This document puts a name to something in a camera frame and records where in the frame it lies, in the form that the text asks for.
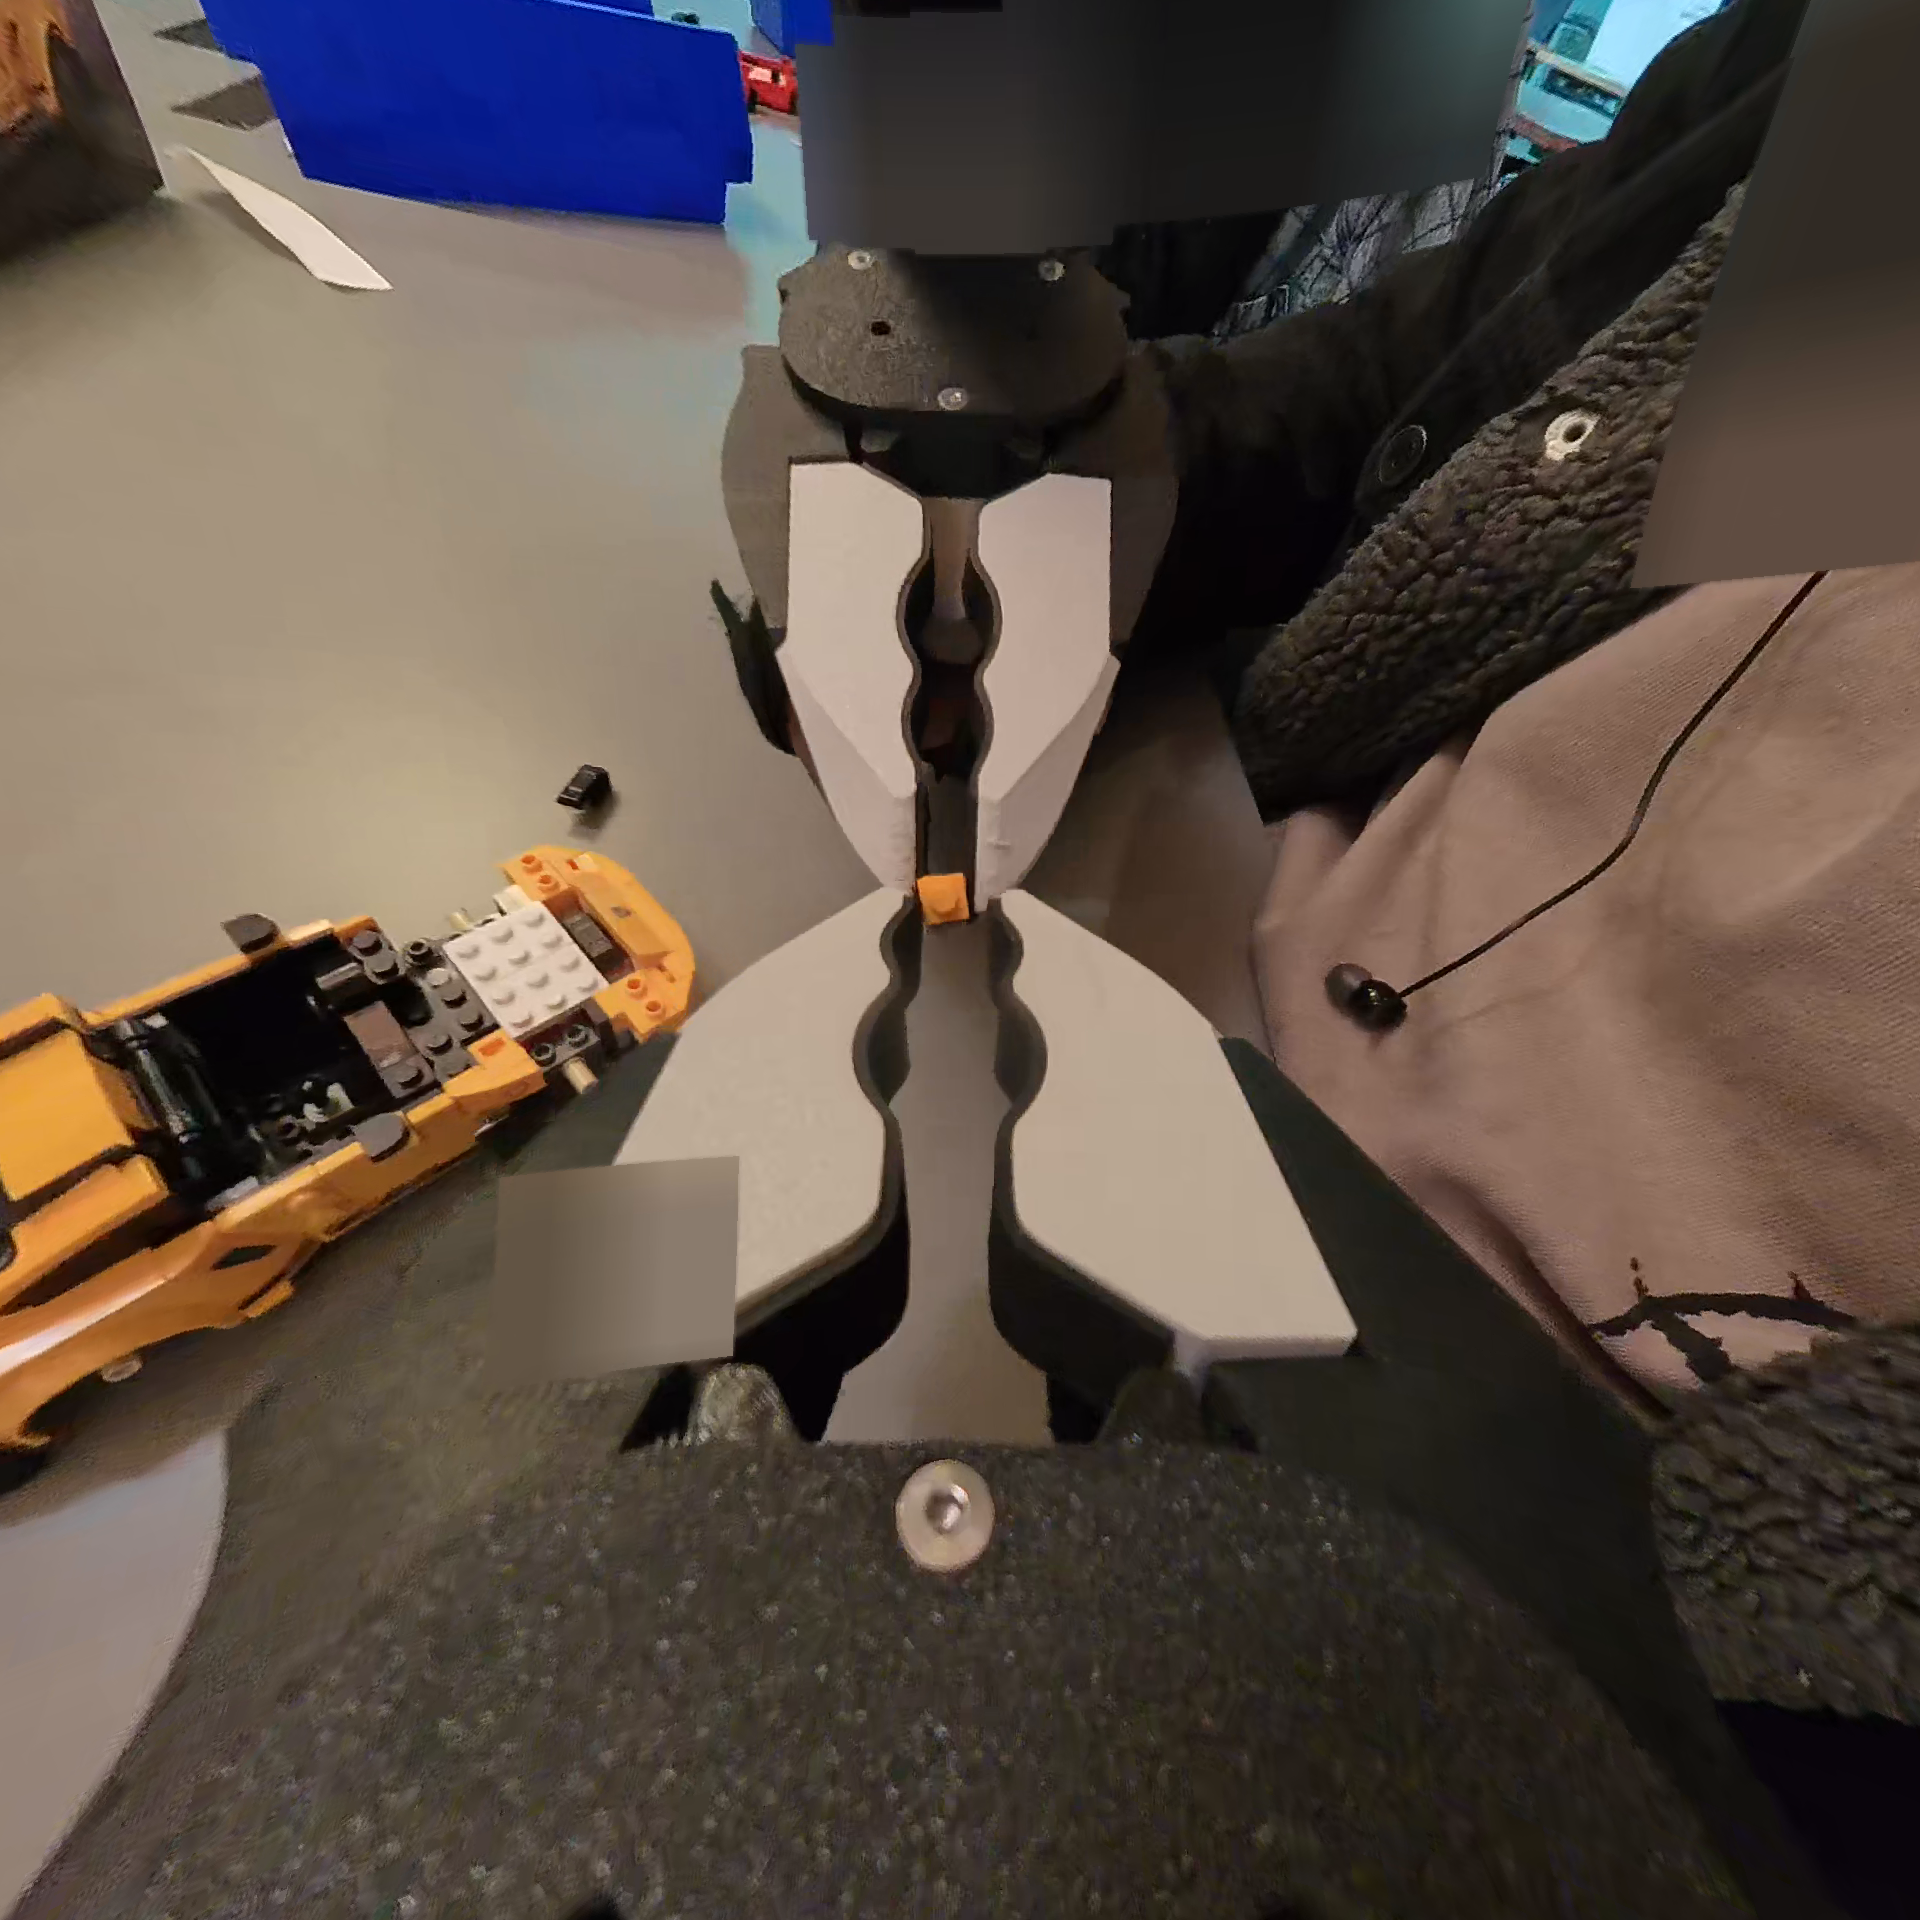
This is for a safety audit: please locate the beige hoodie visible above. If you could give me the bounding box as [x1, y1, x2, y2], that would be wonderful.
[1252, 567, 1920, 1426]

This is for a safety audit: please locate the dark patterned cloth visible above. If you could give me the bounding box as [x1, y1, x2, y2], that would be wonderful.
[1215, 180, 1517, 339]

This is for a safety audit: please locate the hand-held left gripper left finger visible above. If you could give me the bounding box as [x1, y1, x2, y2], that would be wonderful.
[615, 884, 920, 1322]

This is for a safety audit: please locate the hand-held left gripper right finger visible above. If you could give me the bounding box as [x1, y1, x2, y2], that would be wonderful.
[987, 886, 1360, 1374]

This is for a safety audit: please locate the black lego car box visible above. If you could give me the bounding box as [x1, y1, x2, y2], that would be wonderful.
[0, 0, 165, 256]

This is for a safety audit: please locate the white paper scrap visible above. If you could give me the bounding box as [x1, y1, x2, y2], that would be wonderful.
[171, 143, 396, 290]

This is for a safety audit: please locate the person's right hand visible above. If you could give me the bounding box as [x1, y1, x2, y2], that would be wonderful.
[919, 637, 985, 759]

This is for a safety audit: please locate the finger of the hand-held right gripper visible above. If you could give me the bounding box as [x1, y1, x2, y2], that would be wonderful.
[776, 461, 924, 894]
[975, 472, 1125, 909]

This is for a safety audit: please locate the black wired earphone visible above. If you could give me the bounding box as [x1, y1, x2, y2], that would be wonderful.
[1324, 570, 1828, 1032]

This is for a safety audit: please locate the orange lego car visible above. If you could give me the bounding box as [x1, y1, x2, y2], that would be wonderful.
[0, 848, 700, 1487]

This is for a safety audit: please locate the blue plastic storage bin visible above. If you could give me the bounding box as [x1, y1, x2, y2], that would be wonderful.
[201, 0, 755, 227]

